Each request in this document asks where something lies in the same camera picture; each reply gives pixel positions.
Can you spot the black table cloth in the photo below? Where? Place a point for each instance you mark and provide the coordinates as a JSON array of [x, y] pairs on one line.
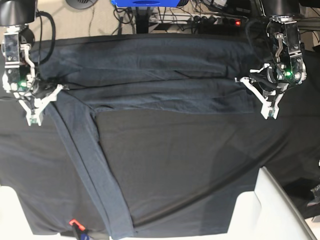
[[35, 163]]

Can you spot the round grey floor fan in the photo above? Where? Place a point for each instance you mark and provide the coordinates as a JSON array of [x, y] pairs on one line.
[[81, 4]]

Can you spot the blue box on stand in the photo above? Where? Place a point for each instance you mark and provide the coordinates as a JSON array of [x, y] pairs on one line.
[[149, 3]]

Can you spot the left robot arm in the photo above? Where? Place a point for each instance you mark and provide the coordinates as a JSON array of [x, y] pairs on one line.
[[286, 68]]

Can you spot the white power strip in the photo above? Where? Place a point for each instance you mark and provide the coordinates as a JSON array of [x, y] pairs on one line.
[[186, 18]]

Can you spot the red blue clamp bottom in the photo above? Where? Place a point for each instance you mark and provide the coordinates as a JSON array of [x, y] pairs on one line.
[[79, 231]]

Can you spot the left white black gripper body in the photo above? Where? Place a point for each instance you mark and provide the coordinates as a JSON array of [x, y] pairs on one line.
[[263, 85]]

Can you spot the right white black gripper body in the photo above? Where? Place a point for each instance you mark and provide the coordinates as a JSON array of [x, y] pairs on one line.
[[34, 99]]

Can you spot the dark grey T-shirt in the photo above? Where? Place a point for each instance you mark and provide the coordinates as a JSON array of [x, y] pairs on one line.
[[146, 124]]

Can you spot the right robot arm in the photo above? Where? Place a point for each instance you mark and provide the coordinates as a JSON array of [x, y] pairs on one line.
[[22, 76]]

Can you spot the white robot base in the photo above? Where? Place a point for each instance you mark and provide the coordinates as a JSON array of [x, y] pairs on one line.
[[13, 222], [267, 213]]

